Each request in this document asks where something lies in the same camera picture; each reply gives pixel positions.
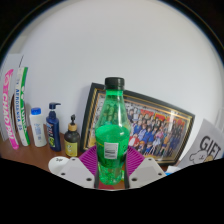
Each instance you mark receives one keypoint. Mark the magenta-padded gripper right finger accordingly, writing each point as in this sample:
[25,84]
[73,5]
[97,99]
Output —
[146,170]

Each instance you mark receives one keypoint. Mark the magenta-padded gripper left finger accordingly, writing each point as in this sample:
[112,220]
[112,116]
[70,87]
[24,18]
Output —
[78,171]

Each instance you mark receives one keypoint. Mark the green plastic drink bottle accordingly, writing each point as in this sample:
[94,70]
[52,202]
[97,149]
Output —
[112,140]

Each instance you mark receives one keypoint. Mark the brown pump bottle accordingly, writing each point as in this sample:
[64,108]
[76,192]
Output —
[72,141]

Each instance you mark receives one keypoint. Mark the flat round red coaster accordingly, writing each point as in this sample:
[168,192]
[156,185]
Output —
[111,186]

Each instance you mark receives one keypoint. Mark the framed group photo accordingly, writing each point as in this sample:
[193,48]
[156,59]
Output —
[156,130]

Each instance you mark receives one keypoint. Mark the dark blue pump bottle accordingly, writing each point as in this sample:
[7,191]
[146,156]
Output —
[53,130]

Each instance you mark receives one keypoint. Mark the white bottle with blue cap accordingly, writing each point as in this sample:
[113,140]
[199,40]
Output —
[38,130]

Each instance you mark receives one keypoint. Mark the white paper gift bag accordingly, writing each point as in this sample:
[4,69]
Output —
[206,146]

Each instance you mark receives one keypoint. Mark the white green shuttlecock tube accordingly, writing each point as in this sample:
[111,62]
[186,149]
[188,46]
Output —
[22,106]

